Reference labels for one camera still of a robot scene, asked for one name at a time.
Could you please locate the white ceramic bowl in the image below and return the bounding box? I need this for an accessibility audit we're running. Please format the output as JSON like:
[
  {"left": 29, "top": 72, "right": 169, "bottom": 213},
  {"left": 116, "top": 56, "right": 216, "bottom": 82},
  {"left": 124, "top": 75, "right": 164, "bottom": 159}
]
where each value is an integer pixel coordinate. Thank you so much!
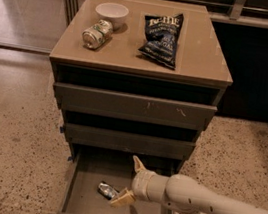
[{"left": 96, "top": 2, "right": 129, "bottom": 30}]

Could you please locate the middle grey drawer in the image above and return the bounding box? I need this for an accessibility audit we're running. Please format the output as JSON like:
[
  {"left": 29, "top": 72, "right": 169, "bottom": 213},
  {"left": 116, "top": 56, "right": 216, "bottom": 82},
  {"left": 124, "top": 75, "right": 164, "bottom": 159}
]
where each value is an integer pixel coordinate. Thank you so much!
[{"left": 64, "top": 123, "right": 196, "bottom": 160}]

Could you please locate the green white soda can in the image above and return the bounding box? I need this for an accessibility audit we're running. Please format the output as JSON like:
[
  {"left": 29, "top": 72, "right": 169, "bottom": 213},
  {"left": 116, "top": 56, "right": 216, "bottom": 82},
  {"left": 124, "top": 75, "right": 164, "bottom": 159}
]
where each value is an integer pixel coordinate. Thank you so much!
[{"left": 82, "top": 20, "right": 113, "bottom": 50}]

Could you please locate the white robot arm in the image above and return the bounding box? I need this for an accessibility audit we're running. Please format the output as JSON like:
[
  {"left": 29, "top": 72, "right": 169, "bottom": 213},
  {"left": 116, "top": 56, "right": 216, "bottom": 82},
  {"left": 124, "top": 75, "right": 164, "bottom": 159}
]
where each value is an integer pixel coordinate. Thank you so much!
[{"left": 110, "top": 156, "right": 268, "bottom": 214}]

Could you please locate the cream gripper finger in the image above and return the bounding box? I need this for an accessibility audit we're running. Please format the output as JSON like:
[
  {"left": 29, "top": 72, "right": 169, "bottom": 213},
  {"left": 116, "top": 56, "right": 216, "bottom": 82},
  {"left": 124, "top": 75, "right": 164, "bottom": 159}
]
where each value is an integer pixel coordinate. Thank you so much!
[
  {"left": 133, "top": 156, "right": 146, "bottom": 173},
  {"left": 110, "top": 188, "right": 136, "bottom": 208}
]

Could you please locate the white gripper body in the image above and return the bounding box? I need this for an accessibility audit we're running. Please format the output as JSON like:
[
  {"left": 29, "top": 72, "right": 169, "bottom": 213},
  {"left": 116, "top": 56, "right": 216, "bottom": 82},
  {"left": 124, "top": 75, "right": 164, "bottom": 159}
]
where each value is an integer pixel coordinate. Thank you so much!
[{"left": 131, "top": 170, "right": 168, "bottom": 203}]

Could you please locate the silver blue redbull can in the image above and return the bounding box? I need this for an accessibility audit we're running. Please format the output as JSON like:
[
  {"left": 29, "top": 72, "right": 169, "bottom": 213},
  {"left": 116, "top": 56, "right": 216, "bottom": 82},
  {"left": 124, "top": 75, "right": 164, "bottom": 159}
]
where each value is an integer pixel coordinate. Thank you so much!
[{"left": 97, "top": 181, "right": 119, "bottom": 200}]

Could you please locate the dark blue chip bag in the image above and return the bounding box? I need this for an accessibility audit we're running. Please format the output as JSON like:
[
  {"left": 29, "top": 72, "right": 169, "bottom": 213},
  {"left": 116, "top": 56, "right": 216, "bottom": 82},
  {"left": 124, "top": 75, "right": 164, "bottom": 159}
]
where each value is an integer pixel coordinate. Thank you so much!
[{"left": 138, "top": 13, "right": 184, "bottom": 70}]

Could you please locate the grey drawer cabinet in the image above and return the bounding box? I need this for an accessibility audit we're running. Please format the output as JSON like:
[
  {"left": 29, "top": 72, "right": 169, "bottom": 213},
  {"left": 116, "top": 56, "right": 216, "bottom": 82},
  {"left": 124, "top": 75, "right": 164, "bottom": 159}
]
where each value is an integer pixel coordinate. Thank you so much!
[{"left": 50, "top": 0, "right": 232, "bottom": 171}]

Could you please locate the open bottom grey drawer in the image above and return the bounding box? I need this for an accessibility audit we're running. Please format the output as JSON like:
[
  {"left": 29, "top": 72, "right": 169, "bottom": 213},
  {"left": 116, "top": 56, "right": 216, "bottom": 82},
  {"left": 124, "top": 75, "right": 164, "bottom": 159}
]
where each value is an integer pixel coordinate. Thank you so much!
[{"left": 55, "top": 146, "right": 173, "bottom": 214}]

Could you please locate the top grey drawer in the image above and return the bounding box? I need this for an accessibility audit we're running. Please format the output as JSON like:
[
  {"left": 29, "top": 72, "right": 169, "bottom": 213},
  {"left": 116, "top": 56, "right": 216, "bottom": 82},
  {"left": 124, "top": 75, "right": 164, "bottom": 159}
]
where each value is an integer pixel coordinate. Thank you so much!
[{"left": 53, "top": 82, "right": 217, "bottom": 131}]

